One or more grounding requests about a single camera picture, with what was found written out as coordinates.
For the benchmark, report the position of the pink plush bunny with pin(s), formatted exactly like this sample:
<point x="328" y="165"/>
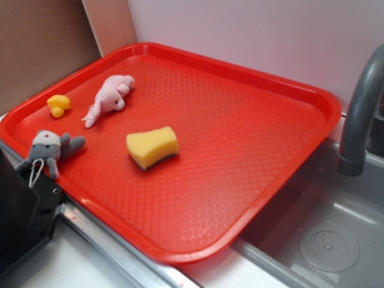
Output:
<point x="110" y="97"/>

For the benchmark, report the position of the grey plastic sink basin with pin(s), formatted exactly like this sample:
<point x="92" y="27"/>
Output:
<point x="315" y="197"/>

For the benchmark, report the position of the yellow rubber duck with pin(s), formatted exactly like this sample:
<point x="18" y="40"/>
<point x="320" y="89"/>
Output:
<point x="58" y="104"/>

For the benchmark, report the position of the grey sink faucet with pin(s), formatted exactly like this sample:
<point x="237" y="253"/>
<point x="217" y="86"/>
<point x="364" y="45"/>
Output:
<point x="363" y="126"/>

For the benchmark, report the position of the brown cardboard panel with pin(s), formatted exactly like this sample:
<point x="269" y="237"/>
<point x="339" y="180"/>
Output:
<point x="43" y="42"/>

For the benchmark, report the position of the red plastic tray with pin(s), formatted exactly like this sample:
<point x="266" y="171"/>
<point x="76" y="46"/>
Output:
<point x="241" y="134"/>

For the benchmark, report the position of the grey plush mouse toy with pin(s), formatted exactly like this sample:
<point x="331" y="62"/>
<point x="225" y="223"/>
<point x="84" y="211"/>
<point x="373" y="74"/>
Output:
<point x="46" y="150"/>

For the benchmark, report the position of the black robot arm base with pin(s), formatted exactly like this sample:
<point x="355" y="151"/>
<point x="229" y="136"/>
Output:
<point x="28" y="215"/>

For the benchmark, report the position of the round sink drain cover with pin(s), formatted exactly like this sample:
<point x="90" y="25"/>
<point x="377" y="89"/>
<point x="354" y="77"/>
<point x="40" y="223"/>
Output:
<point x="328" y="250"/>

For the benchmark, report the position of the yellow sponge with dark base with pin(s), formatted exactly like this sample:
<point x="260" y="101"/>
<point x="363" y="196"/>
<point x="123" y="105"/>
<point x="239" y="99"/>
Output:
<point x="151" y="147"/>

